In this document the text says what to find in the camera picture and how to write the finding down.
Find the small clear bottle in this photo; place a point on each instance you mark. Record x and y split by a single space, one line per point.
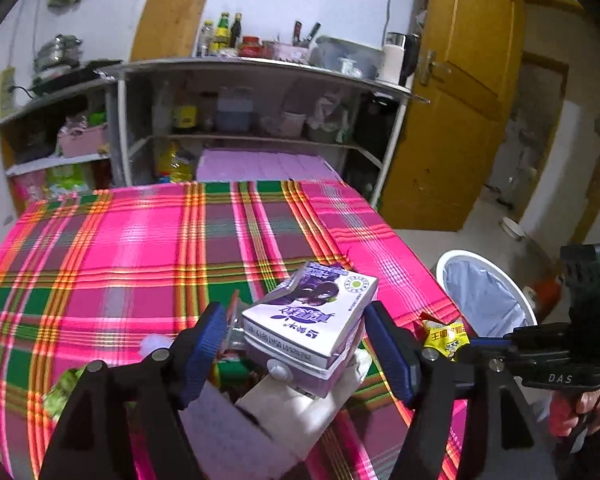
206 40

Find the blue-grey plastic jug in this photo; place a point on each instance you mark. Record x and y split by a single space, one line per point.
235 112

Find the clear plastic container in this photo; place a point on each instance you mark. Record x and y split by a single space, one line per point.
345 52

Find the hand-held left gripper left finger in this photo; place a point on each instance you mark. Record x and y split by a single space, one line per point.
205 355

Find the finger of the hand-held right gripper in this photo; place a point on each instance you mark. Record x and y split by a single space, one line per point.
487 343

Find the yellow wooden door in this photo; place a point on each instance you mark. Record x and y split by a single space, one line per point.
455 135

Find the green bottle with yellow label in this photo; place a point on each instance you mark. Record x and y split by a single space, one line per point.
222 35

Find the yellow power strip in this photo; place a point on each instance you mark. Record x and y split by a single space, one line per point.
6 90

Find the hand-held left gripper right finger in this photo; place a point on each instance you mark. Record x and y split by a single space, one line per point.
390 355

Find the purple milk carton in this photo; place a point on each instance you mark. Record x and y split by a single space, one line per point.
305 330

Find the pink plastic basket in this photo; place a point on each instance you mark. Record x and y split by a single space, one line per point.
82 140

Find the white tissue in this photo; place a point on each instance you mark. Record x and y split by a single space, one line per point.
290 415

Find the white bowl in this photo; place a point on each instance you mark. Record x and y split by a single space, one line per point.
512 230

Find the green food packages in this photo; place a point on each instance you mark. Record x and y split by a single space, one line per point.
65 177

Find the pink plaid tablecloth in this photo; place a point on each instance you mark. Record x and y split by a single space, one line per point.
130 260

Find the white trash bin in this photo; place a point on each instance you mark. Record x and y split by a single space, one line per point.
529 305
480 295

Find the steel pot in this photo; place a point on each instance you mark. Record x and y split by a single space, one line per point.
57 55

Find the dark sauce bottle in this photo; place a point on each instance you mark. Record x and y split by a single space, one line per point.
236 30

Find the small white bucket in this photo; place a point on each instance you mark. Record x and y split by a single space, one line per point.
293 124

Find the large metal shelf rack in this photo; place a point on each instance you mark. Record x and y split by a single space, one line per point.
205 62

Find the black induction cooker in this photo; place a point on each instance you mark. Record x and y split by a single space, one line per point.
70 77

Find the yellow snack wrapper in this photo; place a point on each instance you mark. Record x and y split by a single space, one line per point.
442 337

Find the storage box with pink lid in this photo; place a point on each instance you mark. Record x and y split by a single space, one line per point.
265 165

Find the wooden cutting board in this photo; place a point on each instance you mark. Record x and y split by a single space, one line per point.
170 25

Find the crumpled plastic bag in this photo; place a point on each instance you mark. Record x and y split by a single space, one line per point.
327 110

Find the person's right hand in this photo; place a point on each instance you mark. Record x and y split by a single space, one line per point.
592 405

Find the pink utensil holder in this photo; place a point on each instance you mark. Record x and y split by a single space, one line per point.
290 52

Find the green snack packet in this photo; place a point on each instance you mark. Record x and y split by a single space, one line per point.
62 392

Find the white electric kettle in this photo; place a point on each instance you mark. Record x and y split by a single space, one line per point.
392 62

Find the small metal shelf rack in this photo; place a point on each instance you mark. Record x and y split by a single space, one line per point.
55 95

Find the red-lid jar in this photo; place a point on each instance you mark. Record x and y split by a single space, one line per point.
250 47

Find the yellow cooking oil bottle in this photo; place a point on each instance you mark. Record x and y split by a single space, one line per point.
177 165

